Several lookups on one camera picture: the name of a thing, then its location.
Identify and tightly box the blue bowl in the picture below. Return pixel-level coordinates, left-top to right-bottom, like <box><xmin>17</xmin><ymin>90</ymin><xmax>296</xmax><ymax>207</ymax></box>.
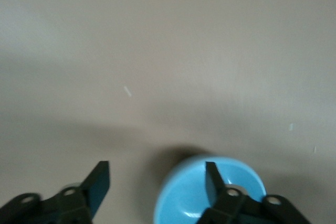
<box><xmin>153</xmin><ymin>155</ymin><xmax>267</xmax><ymax>224</ymax></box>

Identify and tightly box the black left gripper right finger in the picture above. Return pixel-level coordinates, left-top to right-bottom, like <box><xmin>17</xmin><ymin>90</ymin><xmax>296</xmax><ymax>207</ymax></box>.
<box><xmin>198</xmin><ymin>162</ymin><xmax>310</xmax><ymax>224</ymax></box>

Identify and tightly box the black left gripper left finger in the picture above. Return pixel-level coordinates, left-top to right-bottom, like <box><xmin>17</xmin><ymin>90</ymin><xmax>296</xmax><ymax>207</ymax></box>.
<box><xmin>0</xmin><ymin>161</ymin><xmax>111</xmax><ymax>224</ymax></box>

